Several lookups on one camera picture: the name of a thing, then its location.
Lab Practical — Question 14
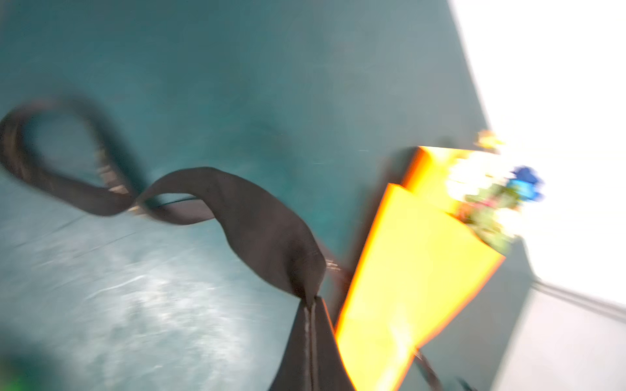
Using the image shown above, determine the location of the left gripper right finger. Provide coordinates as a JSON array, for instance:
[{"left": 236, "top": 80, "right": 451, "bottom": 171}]
[{"left": 311, "top": 297, "right": 355, "bottom": 391}]

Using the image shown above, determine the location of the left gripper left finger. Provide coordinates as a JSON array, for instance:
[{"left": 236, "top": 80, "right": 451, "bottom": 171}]
[{"left": 269, "top": 301, "right": 311, "bottom": 391}]

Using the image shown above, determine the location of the orange wrapping paper sheet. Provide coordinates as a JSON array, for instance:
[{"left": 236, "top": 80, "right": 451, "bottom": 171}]
[{"left": 335, "top": 147, "right": 503, "bottom": 390}]

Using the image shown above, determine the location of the black ribbon strap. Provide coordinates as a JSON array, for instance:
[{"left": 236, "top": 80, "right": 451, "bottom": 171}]
[{"left": 0, "top": 94, "right": 328, "bottom": 301}]

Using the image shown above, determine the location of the pink fake flower stem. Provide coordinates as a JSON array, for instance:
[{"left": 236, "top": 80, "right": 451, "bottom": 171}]
[{"left": 457, "top": 185, "right": 521, "bottom": 256}]

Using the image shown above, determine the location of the blue fake flower stem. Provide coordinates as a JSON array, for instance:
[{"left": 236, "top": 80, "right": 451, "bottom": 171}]
[{"left": 505, "top": 166, "right": 543, "bottom": 202}]

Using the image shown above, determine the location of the green table mat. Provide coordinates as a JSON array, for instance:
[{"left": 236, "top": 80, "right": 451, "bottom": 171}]
[{"left": 0, "top": 0, "right": 536, "bottom": 391}]

